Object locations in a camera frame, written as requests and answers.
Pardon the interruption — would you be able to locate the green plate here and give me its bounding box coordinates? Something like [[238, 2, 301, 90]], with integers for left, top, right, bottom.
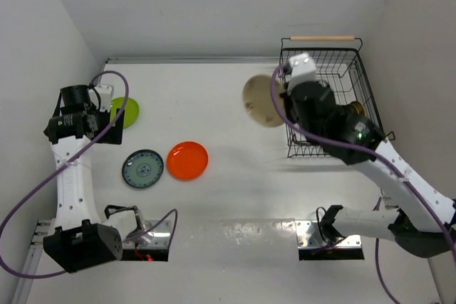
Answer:
[[110, 97, 140, 129]]

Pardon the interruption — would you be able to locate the blue patterned plate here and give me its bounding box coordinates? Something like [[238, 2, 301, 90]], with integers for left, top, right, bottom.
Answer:
[[121, 149, 165, 190]]

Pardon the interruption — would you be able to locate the cream plate with flowers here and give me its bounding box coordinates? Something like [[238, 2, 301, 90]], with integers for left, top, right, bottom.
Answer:
[[242, 74, 285, 128]]

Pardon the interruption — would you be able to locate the yellow patterned plate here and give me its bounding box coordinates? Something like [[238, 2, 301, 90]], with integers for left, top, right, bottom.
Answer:
[[349, 101, 366, 116]]

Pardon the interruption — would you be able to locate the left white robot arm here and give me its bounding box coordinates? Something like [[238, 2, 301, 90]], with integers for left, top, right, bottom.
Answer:
[[43, 85, 145, 273]]

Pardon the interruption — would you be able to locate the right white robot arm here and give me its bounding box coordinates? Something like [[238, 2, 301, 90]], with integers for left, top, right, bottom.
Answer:
[[280, 81, 455, 258]]

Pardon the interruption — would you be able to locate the orange plate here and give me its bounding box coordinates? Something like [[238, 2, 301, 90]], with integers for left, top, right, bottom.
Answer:
[[166, 141, 209, 182]]

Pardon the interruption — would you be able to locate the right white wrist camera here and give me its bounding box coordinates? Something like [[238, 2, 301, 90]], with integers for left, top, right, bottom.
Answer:
[[286, 53, 316, 95]]

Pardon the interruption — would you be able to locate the black wire dish rack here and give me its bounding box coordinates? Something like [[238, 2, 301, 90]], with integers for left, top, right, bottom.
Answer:
[[279, 38, 395, 164]]

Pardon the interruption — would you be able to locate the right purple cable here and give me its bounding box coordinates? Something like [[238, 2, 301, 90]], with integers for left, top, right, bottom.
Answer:
[[269, 65, 456, 304]]

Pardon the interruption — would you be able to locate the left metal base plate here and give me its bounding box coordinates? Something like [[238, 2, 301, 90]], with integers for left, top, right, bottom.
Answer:
[[135, 220, 172, 249]]

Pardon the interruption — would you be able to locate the metal base plate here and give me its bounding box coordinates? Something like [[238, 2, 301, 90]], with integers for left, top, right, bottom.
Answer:
[[295, 220, 362, 249], [135, 220, 172, 249]]

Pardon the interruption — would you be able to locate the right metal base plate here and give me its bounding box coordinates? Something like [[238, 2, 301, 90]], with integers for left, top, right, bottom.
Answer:
[[295, 220, 362, 249]]

